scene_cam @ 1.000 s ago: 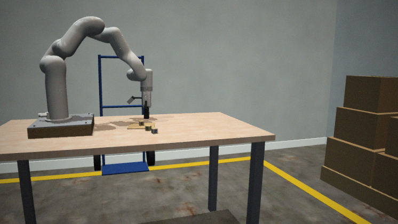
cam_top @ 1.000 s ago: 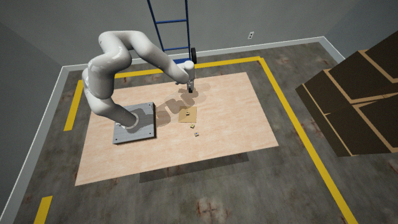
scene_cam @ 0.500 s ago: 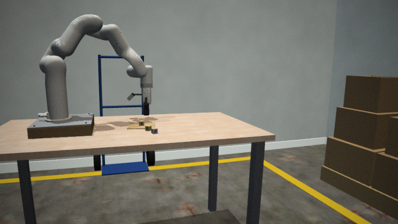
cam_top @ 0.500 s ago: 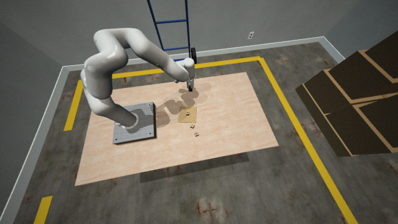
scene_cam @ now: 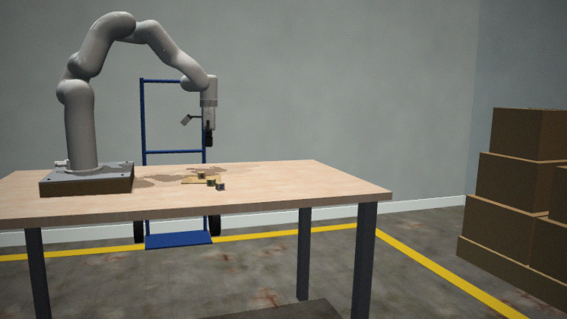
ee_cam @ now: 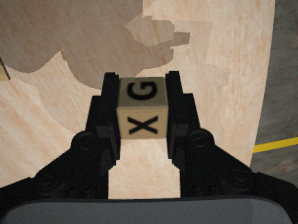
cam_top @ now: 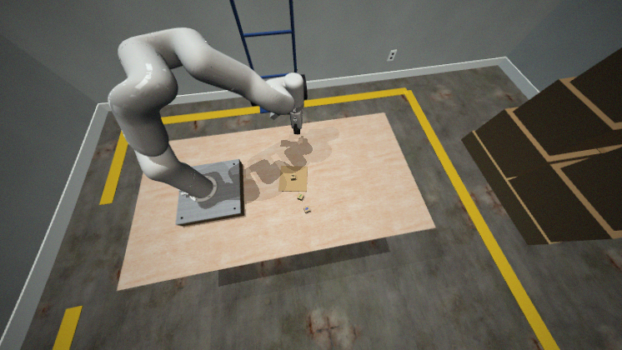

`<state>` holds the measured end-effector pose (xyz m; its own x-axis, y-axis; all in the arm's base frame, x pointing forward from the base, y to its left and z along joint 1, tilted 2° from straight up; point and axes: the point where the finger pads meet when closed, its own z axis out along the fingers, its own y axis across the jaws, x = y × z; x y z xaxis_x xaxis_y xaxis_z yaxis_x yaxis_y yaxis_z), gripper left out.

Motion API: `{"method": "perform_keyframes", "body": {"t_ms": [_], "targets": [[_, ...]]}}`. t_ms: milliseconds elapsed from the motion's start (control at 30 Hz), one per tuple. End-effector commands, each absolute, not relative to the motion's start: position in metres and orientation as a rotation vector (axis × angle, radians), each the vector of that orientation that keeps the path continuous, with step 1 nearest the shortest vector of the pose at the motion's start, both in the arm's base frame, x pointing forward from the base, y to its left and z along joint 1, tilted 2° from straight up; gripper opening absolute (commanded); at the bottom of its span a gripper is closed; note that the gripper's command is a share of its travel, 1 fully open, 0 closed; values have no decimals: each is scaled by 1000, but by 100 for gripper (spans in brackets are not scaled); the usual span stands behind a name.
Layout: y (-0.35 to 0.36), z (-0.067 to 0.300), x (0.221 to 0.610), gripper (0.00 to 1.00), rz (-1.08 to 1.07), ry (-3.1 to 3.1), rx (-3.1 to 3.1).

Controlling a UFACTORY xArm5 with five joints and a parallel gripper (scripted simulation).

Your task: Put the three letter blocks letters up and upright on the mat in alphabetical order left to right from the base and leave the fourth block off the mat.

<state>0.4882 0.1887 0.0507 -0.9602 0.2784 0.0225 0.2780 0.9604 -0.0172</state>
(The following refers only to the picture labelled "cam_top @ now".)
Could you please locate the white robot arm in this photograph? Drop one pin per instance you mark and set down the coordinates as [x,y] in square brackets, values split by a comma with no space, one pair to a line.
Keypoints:
[151,85]

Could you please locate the tan flat mat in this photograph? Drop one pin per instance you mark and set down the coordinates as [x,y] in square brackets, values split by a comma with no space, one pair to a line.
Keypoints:
[288,185]

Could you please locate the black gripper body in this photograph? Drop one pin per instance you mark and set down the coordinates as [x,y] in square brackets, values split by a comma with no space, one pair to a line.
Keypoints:
[296,119]

